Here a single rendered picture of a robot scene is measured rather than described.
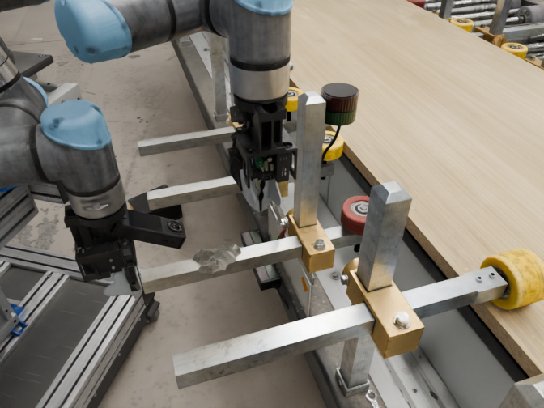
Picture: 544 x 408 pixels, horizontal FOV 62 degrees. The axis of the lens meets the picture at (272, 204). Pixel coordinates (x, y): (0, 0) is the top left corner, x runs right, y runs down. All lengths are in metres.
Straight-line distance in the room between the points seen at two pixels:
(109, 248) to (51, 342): 0.94
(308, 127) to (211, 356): 0.38
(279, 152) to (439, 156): 0.53
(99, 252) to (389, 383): 0.59
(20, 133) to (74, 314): 1.11
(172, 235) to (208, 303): 1.15
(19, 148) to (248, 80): 0.29
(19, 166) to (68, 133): 0.08
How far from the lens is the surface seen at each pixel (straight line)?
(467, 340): 0.88
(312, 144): 0.75
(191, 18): 0.59
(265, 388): 1.65
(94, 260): 0.73
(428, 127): 1.17
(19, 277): 1.89
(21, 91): 0.75
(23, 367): 1.62
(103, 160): 0.63
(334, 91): 0.74
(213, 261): 0.79
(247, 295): 1.87
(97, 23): 0.53
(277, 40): 0.55
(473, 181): 1.01
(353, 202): 0.87
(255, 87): 0.56
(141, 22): 0.55
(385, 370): 0.98
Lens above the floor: 1.44
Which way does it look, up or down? 39 degrees down
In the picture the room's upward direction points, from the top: straight up
